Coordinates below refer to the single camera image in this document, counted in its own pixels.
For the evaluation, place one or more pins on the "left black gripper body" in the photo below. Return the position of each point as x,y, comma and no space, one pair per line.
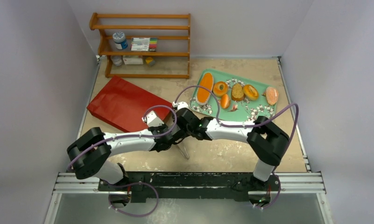
162,127

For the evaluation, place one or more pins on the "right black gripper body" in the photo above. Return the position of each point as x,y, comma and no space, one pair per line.
184,116

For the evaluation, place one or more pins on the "black metal tongs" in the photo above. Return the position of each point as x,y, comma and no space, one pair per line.
183,151

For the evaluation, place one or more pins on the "fake small sesame roll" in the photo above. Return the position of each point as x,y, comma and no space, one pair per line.
225,101

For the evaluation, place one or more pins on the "fake orange doughnut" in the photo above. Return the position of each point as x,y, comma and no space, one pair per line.
220,88

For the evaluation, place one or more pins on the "red paper bag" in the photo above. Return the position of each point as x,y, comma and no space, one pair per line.
122,105

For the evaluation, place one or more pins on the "green floral tray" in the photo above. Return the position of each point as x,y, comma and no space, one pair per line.
245,110

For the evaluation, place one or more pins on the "fake brown bread slice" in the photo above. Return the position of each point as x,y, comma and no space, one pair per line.
237,93

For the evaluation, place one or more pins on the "fake golden bagel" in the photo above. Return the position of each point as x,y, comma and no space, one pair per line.
250,92

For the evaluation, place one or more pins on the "fake pink sugared bread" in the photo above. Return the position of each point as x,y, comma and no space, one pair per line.
271,95

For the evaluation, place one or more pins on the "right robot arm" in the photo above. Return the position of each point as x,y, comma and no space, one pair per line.
267,140

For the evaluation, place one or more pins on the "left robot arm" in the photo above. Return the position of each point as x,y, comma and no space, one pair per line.
89,154

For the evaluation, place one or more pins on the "yellow green cube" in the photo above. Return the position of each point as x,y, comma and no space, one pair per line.
150,61

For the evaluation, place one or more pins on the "white small box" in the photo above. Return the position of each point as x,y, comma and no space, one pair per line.
133,60

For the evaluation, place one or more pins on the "small clear jar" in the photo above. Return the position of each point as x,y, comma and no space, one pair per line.
116,60

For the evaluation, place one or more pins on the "pack of coloured markers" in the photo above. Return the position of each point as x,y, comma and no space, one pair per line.
144,44

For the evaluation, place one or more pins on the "blue lidded jar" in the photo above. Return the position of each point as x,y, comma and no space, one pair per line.
120,41

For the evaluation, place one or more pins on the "wooden shelf rack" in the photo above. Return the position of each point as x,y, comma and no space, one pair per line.
104,48

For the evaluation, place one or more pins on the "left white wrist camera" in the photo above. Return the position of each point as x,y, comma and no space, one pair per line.
152,119

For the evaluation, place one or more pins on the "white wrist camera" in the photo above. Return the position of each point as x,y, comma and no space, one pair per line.
152,119
179,105

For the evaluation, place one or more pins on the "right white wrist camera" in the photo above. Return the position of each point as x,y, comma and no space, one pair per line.
179,105

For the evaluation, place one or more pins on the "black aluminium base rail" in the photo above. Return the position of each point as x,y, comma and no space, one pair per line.
238,186

